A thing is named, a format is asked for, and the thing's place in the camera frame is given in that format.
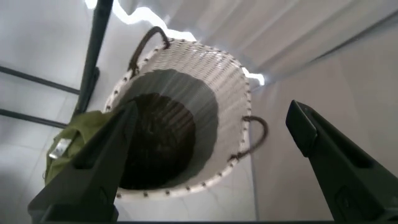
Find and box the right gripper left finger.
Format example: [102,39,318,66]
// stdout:
[27,100,139,222]

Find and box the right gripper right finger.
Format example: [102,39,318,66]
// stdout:
[285,99,398,222]

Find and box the green garment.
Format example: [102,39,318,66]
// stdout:
[43,110,121,187]

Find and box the black clothes rack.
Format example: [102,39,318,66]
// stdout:
[0,0,114,129]

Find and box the white laundry basket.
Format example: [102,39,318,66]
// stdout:
[104,26,269,200]

